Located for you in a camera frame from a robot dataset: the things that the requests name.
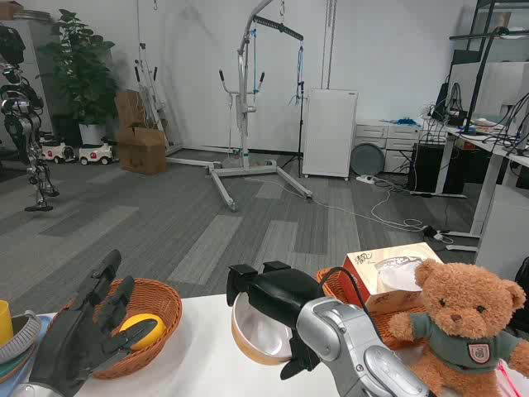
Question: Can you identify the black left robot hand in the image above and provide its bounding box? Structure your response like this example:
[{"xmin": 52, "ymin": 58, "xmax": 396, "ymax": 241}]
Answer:
[{"xmin": 28, "ymin": 249, "xmax": 160, "ymax": 396}]

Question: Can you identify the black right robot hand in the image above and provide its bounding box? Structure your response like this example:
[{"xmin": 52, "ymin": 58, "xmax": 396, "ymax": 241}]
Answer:
[{"xmin": 226, "ymin": 260, "xmax": 327, "ymax": 381}]

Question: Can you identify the orange plastic bowl white inside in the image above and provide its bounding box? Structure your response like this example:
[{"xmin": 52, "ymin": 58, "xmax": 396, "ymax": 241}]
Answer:
[{"xmin": 231, "ymin": 291, "xmax": 295, "ymax": 367}]

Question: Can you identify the green plate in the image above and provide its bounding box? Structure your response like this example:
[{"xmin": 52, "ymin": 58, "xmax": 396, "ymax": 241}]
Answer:
[{"xmin": 0, "ymin": 342, "xmax": 38, "ymax": 380}]

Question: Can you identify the yellow plastic cup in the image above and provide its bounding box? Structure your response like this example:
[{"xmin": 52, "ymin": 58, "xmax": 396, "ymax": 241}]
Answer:
[{"xmin": 0, "ymin": 300, "xmax": 15, "ymax": 347}]

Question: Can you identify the light blue tray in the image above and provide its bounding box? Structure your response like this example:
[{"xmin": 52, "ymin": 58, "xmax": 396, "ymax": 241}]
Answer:
[{"xmin": 0, "ymin": 313, "xmax": 55, "ymax": 385}]

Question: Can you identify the yellow round fruit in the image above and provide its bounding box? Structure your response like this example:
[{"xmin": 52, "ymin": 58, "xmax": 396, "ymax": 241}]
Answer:
[{"xmin": 118, "ymin": 313, "xmax": 167, "ymax": 352}]

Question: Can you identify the red and wood tissue box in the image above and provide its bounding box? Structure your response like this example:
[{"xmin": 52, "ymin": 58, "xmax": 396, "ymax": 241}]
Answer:
[{"xmin": 341, "ymin": 242, "xmax": 446, "ymax": 314}]

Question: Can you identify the round brown wicker basket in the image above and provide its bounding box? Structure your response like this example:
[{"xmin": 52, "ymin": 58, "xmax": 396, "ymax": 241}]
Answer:
[{"xmin": 49, "ymin": 277, "xmax": 183, "ymax": 380}]

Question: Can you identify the rectangular brown wicker basket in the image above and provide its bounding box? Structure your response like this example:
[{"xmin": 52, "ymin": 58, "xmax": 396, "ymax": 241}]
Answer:
[{"xmin": 316, "ymin": 266, "xmax": 431, "ymax": 351}]

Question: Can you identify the grey round tray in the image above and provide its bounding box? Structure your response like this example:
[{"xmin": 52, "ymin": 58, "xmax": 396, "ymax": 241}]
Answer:
[{"xmin": 350, "ymin": 142, "xmax": 386, "ymax": 179}]

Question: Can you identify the black white power adapter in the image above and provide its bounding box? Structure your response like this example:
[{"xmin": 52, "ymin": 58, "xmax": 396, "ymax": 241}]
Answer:
[{"xmin": 422, "ymin": 225, "xmax": 454, "ymax": 245}]

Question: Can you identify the white tall cabinet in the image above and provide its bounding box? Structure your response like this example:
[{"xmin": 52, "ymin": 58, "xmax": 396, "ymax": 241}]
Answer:
[{"xmin": 302, "ymin": 88, "xmax": 359, "ymax": 179}]

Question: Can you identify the black tripod stand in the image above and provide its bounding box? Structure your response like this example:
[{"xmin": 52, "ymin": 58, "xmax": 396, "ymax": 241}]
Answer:
[{"xmin": 280, "ymin": 80, "xmax": 309, "ymax": 179}]

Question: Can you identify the white drawer cabinet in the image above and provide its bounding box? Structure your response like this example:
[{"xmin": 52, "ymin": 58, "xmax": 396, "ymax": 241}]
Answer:
[
  {"xmin": 383, "ymin": 122, "xmax": 422, "ymax": 174},
  {"xmin": 355, "ymin": 119, "xmax": 390, "ymax": 148}
]

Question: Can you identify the brown teddy bear green shirt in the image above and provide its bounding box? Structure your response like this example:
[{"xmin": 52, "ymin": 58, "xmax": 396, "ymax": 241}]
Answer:
[{"xmin": 388, "ymin": 259, "xmax": 529, "ymax": 397}]

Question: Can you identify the black computer tower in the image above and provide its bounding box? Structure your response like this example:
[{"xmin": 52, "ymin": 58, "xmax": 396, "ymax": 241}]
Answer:
[{"xmin": 407, "ymin": 142, "xmax": 446, "ymax": 194}]

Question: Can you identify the large closed cardboard box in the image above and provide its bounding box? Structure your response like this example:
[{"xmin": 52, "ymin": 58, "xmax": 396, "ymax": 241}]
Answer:
[{"xmin": 117, "ymin": 126, "xmax": 169, "ymax": 175}]

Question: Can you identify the silver patient lift gantry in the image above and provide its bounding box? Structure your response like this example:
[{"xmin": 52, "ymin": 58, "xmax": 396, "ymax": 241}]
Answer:
[{"xmin": 164, "ymin": 0, "xmax": 314, "ymax": 213}]

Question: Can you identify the white low side cabinet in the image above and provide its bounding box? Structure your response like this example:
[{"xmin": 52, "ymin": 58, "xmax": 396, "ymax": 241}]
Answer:
[{"xmin": 474, "ymin": 184, "xmax": 529, "ymax": 270}]

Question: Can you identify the leaning flat cardboard box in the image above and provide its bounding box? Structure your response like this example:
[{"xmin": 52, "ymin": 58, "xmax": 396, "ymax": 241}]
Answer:
[{"xmin": 114, "ymin": 90, "xmax": 145, "ymax": 133}]

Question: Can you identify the black silver humanoid robot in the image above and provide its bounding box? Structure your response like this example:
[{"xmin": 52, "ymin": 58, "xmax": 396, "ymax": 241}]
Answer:
[{"xmin": 0, "ymin": 24, "xmax": 61, "ymax": 213}]

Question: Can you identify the black office chair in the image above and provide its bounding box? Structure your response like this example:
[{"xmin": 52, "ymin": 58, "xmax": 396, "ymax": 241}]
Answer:
[{"xmin": 514, "ymin": 256, "xmax": 529, "ymax": 336}]

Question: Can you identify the white office desk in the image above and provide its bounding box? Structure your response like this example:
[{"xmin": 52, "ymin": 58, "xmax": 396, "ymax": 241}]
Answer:
[{"xmin": 408, "ymin": 123, "xmax": 529, "ymax": 253}]

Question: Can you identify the green potted plant white pot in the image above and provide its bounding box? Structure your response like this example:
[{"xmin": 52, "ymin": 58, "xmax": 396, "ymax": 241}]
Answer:
[{"xmin": 39, "ymin": 8, "xmax": 119, "ymax": 148}]

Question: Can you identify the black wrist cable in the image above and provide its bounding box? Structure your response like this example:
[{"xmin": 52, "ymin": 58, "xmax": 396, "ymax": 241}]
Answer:
[{"xmin": 317, "ymin": 266, "xmax": 389, "ymax": 344}]

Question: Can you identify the white floor cable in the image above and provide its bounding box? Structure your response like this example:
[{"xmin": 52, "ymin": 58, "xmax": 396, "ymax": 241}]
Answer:
[{"xmin": 245, "ymin": 177, "xmax": 427, "ymax": 232}]

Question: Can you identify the folded silver lift frame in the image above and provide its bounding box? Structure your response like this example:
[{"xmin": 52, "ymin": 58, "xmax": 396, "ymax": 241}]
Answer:
[{"xmin": 134, "ymin": 41, "xmax": 183, "ymax": 154}]

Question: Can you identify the pink strap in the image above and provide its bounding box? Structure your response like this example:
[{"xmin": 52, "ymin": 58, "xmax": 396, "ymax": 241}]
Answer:
[{"xmin": 498, "ymin": 359, "xmax": 522, "ymax": 397}]

